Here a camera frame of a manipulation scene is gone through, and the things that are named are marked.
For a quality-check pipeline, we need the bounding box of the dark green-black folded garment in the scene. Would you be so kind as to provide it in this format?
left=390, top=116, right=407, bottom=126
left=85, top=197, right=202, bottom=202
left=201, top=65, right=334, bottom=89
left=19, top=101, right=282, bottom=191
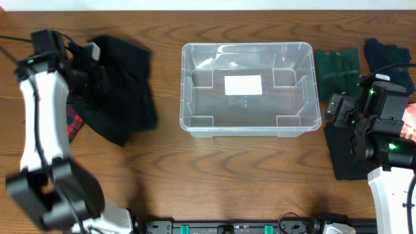
left=324, top=123, right=368, bottom=181

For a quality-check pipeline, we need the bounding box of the pink white printed garment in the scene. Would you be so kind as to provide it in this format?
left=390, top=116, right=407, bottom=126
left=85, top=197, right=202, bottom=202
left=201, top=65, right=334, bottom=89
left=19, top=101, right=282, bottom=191
left=400, top=103, right=416, bottom=142

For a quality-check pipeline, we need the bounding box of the dark navy folded garment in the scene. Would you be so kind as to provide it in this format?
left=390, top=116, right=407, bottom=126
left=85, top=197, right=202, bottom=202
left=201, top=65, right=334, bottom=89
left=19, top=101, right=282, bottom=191
left=364, top=38, right=415, bottom=95

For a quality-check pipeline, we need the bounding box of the red plaid flannel shirt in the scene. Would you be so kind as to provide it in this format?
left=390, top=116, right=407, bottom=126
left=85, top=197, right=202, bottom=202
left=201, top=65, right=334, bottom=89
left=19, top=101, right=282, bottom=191
left=66, top=105, right=84, bottom=142

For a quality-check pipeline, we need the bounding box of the clear plastic storage bin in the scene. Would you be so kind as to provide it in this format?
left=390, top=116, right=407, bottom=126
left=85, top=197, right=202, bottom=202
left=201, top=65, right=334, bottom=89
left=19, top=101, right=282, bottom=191
left=179, top=42, right=322, bottom=138

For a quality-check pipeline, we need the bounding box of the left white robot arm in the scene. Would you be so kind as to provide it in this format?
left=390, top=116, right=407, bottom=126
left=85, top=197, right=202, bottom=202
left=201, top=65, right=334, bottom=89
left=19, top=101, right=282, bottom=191
left=6, top=29, right=135, bottom=233

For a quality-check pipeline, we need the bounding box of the black mounting rail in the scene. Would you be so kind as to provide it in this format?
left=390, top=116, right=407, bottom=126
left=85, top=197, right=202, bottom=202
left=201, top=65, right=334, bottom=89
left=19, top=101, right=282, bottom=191
left=141, top=213, right=378, bottom=234

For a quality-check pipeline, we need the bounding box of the white label in bin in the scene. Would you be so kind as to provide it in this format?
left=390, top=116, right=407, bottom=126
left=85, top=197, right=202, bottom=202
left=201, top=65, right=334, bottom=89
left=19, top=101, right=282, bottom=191
left=224, top=75, right=263, bottom=96

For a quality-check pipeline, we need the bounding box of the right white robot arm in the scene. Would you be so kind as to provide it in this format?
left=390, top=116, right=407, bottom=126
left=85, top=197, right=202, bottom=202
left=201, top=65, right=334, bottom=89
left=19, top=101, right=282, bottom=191
left=325, top=81, right=415, bottom=233

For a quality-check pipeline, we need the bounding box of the green garment with tape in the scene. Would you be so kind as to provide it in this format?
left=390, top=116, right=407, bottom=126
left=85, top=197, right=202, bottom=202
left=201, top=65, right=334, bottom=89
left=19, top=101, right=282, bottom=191
left=315, top=47, right=362, bottom=101

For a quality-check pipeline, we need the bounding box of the black garment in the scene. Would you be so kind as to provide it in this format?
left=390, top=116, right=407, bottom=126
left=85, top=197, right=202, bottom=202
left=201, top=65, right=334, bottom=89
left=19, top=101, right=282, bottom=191
left=72, top=35, right=158, bottom=147

